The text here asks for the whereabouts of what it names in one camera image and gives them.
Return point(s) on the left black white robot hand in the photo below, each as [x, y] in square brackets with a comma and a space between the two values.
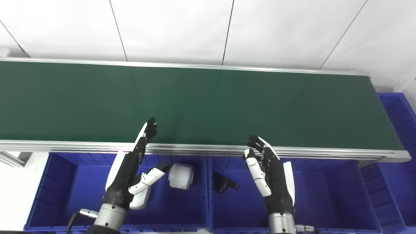
[122, 182]

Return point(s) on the black angled plastic part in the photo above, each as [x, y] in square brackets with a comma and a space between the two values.
[222, 183]

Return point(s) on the green conveyor belt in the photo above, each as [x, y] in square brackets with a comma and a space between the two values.
[211, 104]
[208, 149]

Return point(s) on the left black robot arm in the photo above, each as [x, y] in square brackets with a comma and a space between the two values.
[109, 219]

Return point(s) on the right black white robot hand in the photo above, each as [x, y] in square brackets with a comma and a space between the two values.
[276, 182]

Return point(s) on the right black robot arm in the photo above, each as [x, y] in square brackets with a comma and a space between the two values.
[281, 224]

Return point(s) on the white round plastic part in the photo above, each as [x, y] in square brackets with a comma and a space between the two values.
[180, 175]

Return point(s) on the blue bin holding white parts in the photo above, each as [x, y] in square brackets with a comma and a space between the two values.
[74, 195]

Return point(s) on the grey conveyor end cover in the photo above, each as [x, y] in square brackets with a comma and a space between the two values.
[4, 52]

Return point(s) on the empty blue bin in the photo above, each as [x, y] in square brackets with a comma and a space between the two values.
[399, 182]

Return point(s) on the blue bin holding black part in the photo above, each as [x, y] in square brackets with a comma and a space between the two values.
[325, 198]

